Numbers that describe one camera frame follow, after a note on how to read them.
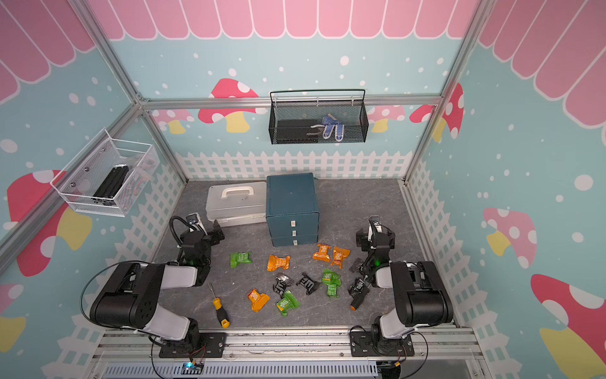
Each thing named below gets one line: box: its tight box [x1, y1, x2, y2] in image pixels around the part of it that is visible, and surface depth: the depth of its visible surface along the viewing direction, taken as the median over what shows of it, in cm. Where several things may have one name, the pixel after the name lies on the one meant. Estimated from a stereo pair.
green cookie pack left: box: [229, 251, 253, 270], surface depth 94 cm
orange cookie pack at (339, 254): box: [329, 246, 352, 270], surface depth 94 cm
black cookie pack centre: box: [295, 271, 322, 296], surface depth 87 cm
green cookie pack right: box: [321, 268, 342, 298], surface depth 87 cm
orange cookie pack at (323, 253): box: [312, 243, 331, 263], surface depth 96 cm
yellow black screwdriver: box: [208, 282, 231, 329], surface depth 81 cm
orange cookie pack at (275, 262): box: [266, 255, 292, 272], surface depth 93 cm
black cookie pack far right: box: [348, 257, 364, 273], surface depth 94 cm
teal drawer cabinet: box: [265, 172, 320, 248], surface depth 89 cm
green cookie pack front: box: [276, 289, 301, 318], surface depth 83 cm
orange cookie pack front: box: [247, 288, 270, 313], surface depth 85 cm
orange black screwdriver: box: [350, 283, 372, 312], surface depth 83 cm
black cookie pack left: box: [272, 272, 295, 299], surface depth 88 cm
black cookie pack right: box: [347, 277, 366, 298], surface depth 86 cm
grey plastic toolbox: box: [205, 181, 268, 228], surface depth 100 cm
